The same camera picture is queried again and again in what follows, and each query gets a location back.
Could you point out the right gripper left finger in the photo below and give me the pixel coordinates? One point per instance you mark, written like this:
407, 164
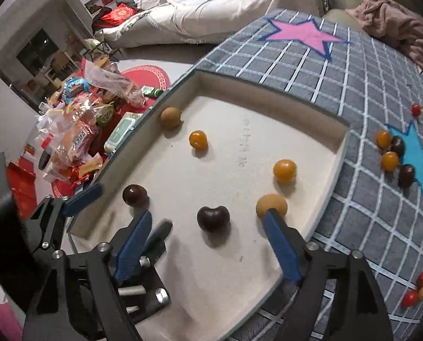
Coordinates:
99, 311

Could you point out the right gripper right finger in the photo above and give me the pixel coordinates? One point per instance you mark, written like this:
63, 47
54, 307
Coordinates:
358, 310

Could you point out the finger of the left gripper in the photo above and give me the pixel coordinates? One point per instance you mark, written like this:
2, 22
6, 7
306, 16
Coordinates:
69, 205
144, 293

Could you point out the dark round cherry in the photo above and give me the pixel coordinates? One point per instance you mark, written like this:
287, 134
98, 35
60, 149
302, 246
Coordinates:
134, 195

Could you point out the dark heart-shaped cherry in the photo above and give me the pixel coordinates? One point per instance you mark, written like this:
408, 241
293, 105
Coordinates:
213, 219

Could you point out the pile of snack bags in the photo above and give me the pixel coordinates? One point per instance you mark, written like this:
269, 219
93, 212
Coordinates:
87, 103

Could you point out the grey checked star tablecloth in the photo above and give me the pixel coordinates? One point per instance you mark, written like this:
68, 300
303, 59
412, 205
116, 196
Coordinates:
370, 85

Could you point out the tan longan in tray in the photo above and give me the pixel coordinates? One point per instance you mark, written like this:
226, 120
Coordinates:
271, 201

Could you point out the white shallow tray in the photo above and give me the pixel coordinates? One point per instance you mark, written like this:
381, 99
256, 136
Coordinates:
217, 280

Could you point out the dark cherry lower cluster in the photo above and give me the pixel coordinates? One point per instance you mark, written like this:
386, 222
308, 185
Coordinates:
406, 176

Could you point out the small orange kumquat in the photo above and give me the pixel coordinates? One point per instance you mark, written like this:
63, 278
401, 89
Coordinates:
198, 140

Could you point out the orange kumquat lower cluster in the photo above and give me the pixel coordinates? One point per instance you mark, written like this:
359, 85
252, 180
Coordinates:
389, 161

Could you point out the brown longan far corner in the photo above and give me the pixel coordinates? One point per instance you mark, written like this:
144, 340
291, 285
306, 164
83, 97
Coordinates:
170, 117

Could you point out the orange kumquat in tray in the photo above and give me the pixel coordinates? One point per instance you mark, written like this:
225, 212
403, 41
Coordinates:
285, 171

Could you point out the green candy roll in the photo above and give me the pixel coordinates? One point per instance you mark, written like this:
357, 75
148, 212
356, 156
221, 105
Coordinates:
151, 92

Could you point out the dark cherry by star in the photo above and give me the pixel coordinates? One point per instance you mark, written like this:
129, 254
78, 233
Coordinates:
398, 146

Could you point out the orange kumquat by star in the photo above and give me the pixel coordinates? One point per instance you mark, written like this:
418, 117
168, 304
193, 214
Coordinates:
383, 139

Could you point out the red round floor mat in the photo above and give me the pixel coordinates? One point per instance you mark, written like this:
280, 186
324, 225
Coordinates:
143, 75

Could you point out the red cushion on sofa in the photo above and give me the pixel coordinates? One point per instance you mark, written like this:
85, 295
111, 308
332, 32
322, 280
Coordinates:
119, 15

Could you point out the white covered sofa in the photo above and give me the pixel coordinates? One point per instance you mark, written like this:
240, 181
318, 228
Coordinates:
162, 22

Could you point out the pink crumpled blanket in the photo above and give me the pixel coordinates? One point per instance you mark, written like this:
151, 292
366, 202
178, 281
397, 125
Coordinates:
393, 24

